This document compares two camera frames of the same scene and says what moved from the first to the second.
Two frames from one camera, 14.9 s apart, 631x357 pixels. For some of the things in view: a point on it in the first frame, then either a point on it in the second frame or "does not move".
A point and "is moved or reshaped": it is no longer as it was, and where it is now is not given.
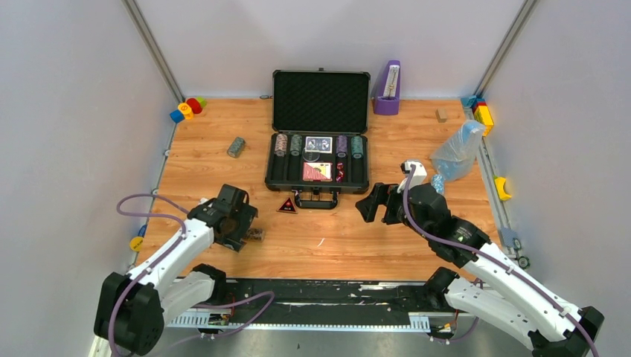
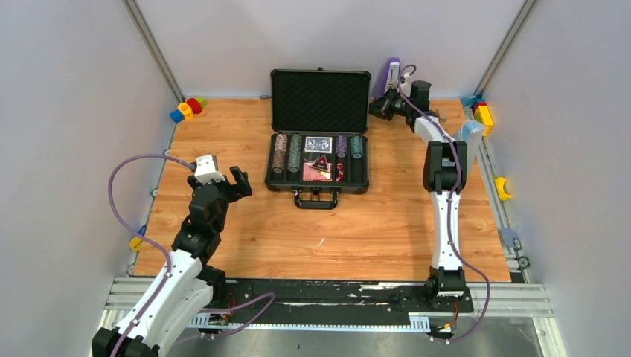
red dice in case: x=340 y=170 does not move
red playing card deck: x=320 y=172 does not move
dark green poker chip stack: x=296 y=145 is moved or reshaped
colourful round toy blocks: x=187 y=110 does not move
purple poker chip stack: x=341 y=146 does not move
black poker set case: x=318 y=147 does not move
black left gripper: x=245 y=228 -> x=232 y=184
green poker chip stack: x=357 y=148 does not move
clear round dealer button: x=310 y=156 does not move
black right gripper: x=381 y=194 -> x=380 y=108
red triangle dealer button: x=288 y=207 -> x=321 y=164
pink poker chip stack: x=280 y=146 is moved or reshaped
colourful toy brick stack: x=481 y=111 does not move
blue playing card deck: x=323 y=145 does not move
